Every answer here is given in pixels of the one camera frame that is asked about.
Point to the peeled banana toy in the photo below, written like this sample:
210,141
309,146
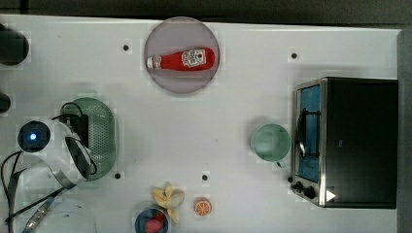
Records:
170,198

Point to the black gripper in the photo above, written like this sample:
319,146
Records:
80,126

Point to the black toaster oven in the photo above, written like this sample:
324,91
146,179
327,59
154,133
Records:
344,143

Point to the dark round pan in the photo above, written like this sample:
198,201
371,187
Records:
5,103

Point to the black round pot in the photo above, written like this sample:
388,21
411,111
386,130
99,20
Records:
14,46

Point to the red strawberry toy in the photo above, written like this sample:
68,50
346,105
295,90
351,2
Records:
155,224

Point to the red ketchup bottle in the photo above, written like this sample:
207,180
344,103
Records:
190,60

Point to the green plastic strainer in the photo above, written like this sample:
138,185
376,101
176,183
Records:
102,130

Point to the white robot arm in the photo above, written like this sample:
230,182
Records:
51,159

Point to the purple round plate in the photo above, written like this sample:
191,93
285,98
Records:
175,34

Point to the blue bowl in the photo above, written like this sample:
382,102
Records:
147,214

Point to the orange slice toy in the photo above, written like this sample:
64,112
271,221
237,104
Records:
202,206

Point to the green mug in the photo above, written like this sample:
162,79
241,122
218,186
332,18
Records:
271,142

